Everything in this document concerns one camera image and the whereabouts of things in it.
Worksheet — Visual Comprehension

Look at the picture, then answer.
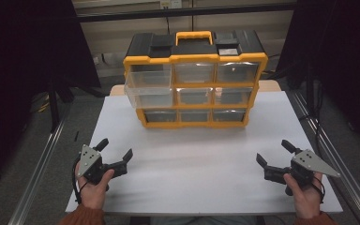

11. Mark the black horizontal bar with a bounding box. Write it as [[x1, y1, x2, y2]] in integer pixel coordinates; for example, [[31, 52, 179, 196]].
[[75, 2, 297, 23]]

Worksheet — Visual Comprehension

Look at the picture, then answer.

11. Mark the black curtain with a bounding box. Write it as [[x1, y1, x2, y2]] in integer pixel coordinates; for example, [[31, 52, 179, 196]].
[[276, 0, 360, 156], [0, 0, 102, 191]]

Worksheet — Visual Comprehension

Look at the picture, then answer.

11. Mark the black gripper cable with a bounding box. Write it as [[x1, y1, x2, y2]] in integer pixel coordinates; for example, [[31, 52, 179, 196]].
[[311, 172, 326, 204], [71, 155, 90, 205]]

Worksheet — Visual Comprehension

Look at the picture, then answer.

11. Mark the set of closed clear drawers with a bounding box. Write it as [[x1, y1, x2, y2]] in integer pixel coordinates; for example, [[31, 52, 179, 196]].
[[143, 61, 261, 124]]

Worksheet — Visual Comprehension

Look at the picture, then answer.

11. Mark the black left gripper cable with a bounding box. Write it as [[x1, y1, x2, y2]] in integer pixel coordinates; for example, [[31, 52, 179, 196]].
[[71, 155, 90, 205]]

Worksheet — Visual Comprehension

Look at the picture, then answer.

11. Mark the yellow black organizer cabinet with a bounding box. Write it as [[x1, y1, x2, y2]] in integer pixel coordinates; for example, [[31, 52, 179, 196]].
[[122, 29, 269, 129]]

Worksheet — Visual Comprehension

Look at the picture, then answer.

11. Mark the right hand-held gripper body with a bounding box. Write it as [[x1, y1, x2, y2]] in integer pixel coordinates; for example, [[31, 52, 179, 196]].
[[262, 148, 342, 197]]

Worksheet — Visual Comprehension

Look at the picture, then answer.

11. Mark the black hanging cable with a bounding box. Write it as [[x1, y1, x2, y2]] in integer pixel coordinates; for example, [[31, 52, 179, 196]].
[[164, 7, 173, 35]]

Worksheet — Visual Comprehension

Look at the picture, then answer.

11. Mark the aluminium floor rail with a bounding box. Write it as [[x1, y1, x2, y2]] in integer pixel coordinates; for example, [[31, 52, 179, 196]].
[[14, 118, 67, 225], [287, 89, 360, 225]]

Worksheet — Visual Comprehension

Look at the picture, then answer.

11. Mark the person's left hand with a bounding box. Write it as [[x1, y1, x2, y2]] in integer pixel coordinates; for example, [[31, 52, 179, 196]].
[[74, 162, 115, 211]]

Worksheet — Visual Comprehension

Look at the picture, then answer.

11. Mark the black metal stand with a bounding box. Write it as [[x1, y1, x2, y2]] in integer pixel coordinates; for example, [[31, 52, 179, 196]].
[[304, 60, 323, 120], [47, 74, 75, 133]]

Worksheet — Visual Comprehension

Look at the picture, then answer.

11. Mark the yellow floor cable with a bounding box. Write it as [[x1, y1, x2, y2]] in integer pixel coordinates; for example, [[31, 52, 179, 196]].
[[36, 93, 51, 113]]

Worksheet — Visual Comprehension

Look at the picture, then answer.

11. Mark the large clear plastic drawer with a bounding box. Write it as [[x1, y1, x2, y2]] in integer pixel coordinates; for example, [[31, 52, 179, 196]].
[[123, 68, 174, 110]]

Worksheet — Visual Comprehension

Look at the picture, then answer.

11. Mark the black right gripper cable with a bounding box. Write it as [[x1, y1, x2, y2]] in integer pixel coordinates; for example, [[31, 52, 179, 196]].
[[311, 172, 326, 204]]

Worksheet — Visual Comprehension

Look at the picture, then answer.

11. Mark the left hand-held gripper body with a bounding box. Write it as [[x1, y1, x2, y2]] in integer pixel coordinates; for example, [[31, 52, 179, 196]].
[[78, 143, 129, 186]]

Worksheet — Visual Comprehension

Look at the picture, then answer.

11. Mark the white wall socket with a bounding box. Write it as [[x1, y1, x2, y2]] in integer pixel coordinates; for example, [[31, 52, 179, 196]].
[[159, 0, 183, 9]]

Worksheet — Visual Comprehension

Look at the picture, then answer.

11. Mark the person's right hand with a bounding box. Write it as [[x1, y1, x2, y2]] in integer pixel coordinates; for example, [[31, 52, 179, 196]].
[[282, 172, 325, 219]]

